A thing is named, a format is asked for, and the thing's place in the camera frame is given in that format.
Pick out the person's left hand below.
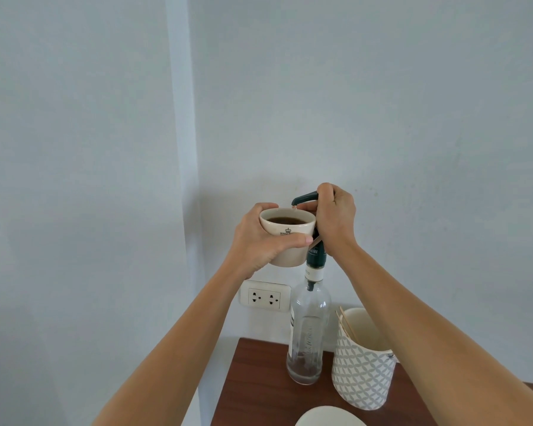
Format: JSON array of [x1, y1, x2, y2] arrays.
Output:
[[225, 202, 314, 280]]

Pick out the person's right hand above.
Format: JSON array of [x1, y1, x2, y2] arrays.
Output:
[[295, 182, 358, 260]]

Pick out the white cup of coffee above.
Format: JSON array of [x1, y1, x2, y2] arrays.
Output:
[[259, 208, 324, 268]]

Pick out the glass syrup bottle black pump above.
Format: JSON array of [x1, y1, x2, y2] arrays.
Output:
[[285, 191, 333, 386]]

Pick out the white saucer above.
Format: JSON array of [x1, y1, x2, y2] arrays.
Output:
[[294, 405, 367, 426]]

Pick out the person's right forearm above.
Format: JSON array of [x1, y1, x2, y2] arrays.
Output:
[[330, 241, 533, 426]]

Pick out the person's left forearm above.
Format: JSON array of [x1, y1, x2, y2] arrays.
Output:
[[91, 260, 252, 426]]

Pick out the white patterned stirrer holder cup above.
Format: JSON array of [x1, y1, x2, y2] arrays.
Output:
[[330, 307, 399, 411]]

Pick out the wooden stirrer stick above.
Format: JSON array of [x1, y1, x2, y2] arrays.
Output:
[[335, 310, 352, 340], [339, 307, 361, 344]]

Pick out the brown wooden table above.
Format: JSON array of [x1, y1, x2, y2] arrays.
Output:
[[210, 337, 533, 426]]

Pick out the white wall socket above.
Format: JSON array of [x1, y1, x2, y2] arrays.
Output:
[[239, 279, 293, 313]]

